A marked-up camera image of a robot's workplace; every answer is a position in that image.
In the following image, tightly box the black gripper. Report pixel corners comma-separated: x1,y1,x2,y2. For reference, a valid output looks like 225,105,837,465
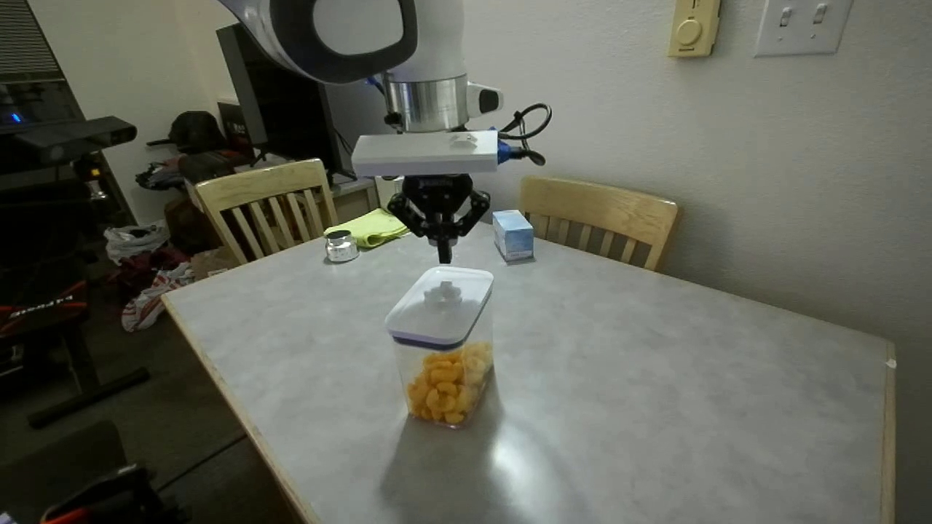
388,173,492,264

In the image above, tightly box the white container lid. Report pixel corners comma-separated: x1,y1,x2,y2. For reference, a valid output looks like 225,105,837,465
382,262,497,351

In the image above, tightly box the clear plastic food container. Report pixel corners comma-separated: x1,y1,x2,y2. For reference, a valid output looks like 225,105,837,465
382,262,497,434

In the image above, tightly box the clear container with orange snacks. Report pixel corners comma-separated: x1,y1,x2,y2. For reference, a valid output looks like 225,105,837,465
406,339,497,427

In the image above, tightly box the lime green cloth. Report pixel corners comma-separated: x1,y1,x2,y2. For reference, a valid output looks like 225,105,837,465
333,207,410,252

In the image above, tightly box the light blue cardboard box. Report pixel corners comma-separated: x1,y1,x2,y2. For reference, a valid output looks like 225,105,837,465
490,207,540,264

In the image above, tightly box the round silver metal tin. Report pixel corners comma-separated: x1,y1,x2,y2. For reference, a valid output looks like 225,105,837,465
321,226,362,268

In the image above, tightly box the wooden chair with low backrest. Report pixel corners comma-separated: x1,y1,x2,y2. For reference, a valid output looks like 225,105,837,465
516,173,682,272

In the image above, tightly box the slatted light wooden chair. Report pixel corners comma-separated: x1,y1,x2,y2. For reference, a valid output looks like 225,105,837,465
192,155,342,268

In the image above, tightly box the black computer monitor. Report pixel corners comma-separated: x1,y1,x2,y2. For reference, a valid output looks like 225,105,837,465
213,19,344,178

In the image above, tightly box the red white clutter pile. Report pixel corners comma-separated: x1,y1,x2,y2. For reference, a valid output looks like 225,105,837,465
116,240,213,334

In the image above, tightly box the black robot stand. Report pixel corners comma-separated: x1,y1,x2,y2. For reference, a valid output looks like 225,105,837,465
0,222,155,431

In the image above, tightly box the red and black bag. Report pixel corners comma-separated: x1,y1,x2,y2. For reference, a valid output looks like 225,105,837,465
39,460,180,524

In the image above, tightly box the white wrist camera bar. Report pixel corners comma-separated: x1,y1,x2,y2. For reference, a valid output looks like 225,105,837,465
350,127,505,181

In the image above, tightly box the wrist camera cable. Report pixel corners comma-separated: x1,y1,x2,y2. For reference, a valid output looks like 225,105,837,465
496,98,556,169

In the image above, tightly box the black camera on stand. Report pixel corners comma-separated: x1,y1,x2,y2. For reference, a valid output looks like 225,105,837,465
0,112,141,172

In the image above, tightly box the white light switch plate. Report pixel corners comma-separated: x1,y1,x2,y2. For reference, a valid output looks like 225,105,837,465
752,0,860,61

